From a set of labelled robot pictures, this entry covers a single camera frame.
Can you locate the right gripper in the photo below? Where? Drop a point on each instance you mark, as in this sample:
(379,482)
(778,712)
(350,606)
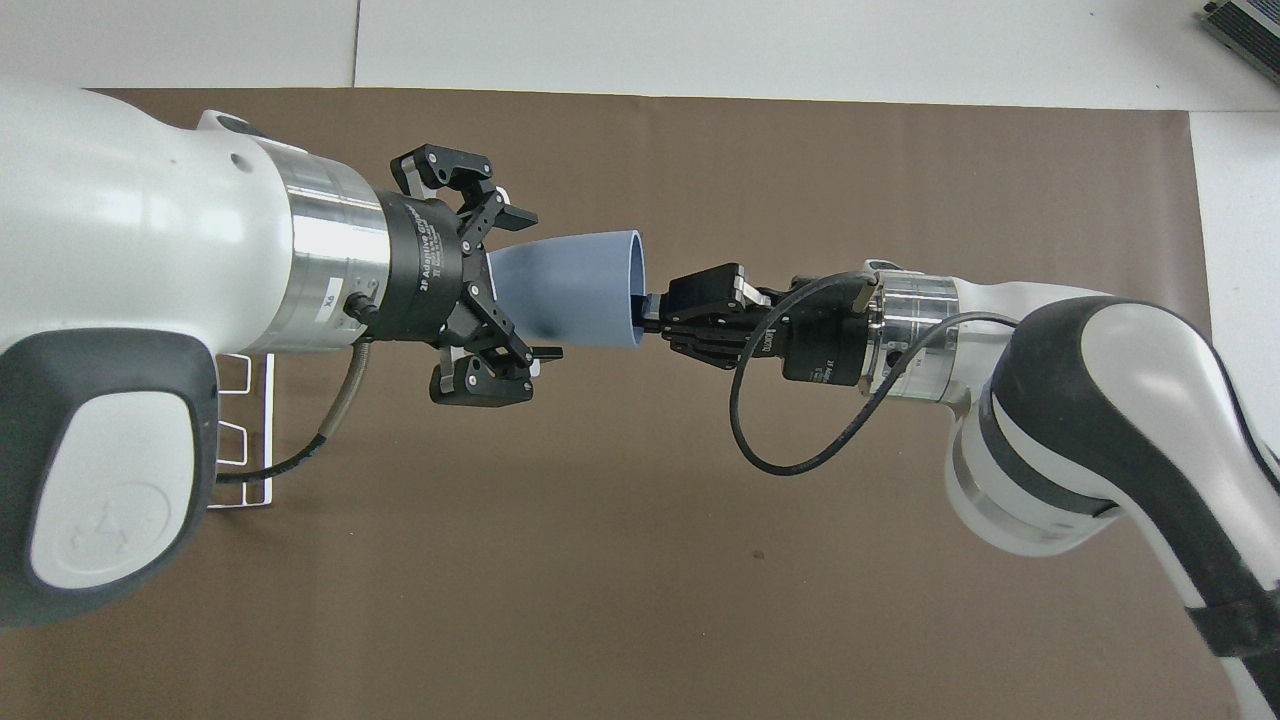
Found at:
(825,335)

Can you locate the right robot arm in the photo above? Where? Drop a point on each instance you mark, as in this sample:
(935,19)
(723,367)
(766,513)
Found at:
(1090,400)

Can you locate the blue-grey cup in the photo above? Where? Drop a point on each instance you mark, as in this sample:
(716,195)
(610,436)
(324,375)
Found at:
(570,290)

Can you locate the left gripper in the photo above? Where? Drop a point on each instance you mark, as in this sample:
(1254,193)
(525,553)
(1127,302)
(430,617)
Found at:
(425,270)

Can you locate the grey metal device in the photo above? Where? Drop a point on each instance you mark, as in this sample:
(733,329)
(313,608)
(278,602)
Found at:
(1250,25)

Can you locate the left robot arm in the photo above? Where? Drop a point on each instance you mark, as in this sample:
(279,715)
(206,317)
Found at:
(130,230)

